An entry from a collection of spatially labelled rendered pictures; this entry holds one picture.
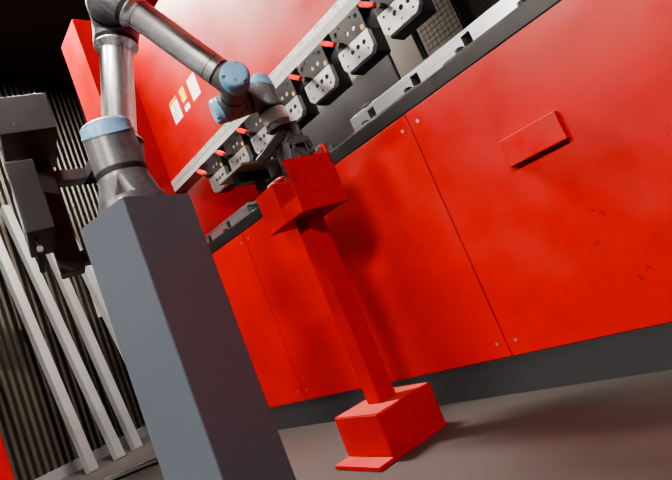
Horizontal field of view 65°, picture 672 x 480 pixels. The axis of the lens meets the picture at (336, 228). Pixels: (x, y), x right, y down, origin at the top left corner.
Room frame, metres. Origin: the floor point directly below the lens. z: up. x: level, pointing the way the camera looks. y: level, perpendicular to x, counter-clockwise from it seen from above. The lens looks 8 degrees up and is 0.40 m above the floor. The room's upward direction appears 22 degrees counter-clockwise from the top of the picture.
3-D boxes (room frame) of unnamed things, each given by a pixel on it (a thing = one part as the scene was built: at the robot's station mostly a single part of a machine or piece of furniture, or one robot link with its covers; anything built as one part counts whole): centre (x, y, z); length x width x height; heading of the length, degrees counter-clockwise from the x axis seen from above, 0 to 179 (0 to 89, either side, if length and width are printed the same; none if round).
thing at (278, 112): (1.43, 0.04, 0.95); 0.08 x 0.08 x 0.05
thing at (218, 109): (1.38, 0.14, 1.02); 0.11 x 0.11 x 0.08; 18
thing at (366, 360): (1.48, 0.06, 0.39); 0.06 x 0.06 x 0.54; 38
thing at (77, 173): (2.81, 1.19, 1.67); 0.40 x 0.24 x 0.07; 44
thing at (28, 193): (2.53, 1.39, 1.42); 0.45 x 0.12 x 0.36; 32
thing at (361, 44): (1.66, -0.31, 1.18); 0.15 x 0.09 x 0.17; 44
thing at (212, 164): (2.37, 0.39, 1.18); 0.15 x 0.09 x 0.17; 44
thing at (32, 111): (2.62, 1.34, 1.52); 0.51 x 0.25 x 0.85; 32
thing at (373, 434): (1.46, 0.09, 0.06); 0.25 x 0.20 x 0.12; 128
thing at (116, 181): (1.16, 0.41, 0.82); 0.15 x 0.15 x 0.10
